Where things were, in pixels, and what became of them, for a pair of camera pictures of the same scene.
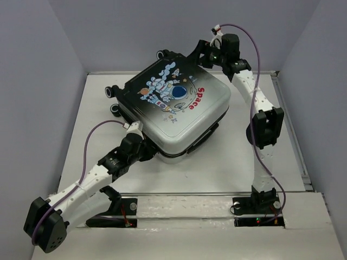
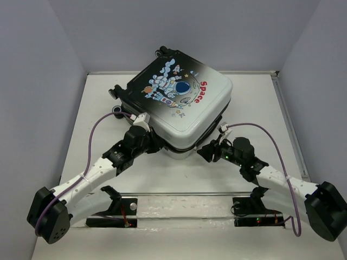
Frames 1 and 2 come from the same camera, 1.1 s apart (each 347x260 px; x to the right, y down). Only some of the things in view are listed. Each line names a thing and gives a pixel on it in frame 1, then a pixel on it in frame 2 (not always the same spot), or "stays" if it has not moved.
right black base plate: x=257 y=212 stays
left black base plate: x=127 y=218 stays
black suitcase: x=179 y=103 stays
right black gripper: x=203 y=47 -> x=213 y=148
